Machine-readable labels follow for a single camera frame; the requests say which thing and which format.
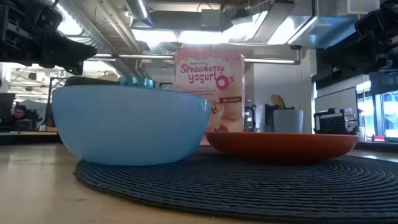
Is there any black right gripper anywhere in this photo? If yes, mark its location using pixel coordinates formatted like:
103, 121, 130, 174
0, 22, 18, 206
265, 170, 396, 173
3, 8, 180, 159
354, 0, 398, 54

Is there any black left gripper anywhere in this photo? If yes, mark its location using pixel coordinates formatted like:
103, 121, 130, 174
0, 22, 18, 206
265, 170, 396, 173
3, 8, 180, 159
0, 0, 98, 76

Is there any teal glass tumbler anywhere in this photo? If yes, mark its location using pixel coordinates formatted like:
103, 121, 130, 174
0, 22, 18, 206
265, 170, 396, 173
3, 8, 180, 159
118, 76, 155, 90

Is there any tan bagel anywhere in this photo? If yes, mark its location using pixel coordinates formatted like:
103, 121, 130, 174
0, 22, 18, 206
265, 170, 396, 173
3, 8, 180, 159
270, 94, 286, 110

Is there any pink strawberry yogurt cereal box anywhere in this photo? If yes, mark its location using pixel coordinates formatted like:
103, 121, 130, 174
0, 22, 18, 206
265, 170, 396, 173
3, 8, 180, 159
173, 48, 246, 146

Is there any black toaster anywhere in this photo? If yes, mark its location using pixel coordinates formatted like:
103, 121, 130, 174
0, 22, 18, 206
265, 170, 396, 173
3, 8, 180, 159
63, 76, 121, 87

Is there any silver horizontal bar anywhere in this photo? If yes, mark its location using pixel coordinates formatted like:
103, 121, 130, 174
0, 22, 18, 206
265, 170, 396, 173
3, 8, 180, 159
86, 53, 301, 65

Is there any person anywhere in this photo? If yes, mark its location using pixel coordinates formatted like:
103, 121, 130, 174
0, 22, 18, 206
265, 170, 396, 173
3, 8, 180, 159
11, 105, 32, 131

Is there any black monitor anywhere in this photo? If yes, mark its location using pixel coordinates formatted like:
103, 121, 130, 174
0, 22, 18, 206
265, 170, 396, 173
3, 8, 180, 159
0, 92, 16, 131

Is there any light blue bowl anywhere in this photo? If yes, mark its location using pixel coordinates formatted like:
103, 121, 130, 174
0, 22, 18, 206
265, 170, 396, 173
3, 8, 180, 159
52, 85, 212, 166

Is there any black perforated equipment box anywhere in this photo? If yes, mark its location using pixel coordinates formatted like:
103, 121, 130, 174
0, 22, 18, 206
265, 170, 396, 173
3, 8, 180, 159
313, 108, 360, 135

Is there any blue grey mug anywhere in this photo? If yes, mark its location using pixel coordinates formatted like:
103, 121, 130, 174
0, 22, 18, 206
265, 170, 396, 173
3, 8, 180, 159
272, 108, 304, 134

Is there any orange plate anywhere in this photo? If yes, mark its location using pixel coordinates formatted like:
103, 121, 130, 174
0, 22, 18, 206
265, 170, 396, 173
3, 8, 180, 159
205, 131, 359, 164

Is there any black coffee machine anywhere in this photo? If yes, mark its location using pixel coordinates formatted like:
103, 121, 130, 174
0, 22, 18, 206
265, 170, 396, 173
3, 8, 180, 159
244, 104, 257, 131

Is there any dark woven round placemat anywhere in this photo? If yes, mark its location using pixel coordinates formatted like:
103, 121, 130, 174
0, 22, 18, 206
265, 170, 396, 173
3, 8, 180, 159
73, 146, 398, 223

